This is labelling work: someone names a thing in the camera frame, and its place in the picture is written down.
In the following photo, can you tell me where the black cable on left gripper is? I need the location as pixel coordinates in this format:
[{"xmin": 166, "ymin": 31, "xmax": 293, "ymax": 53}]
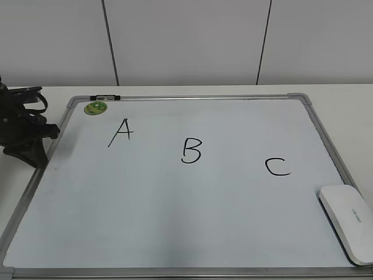
[{"xmin": 11, "ymin": 86, "xmax": 49, "ymax": 115}]

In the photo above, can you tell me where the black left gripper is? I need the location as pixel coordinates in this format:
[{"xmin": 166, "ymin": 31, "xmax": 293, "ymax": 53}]
[{"xmin": 1, "ymin": 83, "xmax": 60, "ymax": 168}]

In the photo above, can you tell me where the green round magnet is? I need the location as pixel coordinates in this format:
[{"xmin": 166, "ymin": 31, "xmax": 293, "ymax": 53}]
[{"xmin": 84, "ymin": 101, "xmax": 108, "ymax": 116}]

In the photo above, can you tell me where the white board with grey frame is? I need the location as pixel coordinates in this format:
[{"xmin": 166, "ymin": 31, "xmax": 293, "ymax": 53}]
[{"xmin": 1, "ymin": 93, "xmax": 372, "ymax": 279}]

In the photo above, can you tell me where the white board eraser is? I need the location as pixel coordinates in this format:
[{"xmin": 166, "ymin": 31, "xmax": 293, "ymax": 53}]
[{"xmin": 319, "ymin": 185, "xmax": 372, "ymax": 266}]

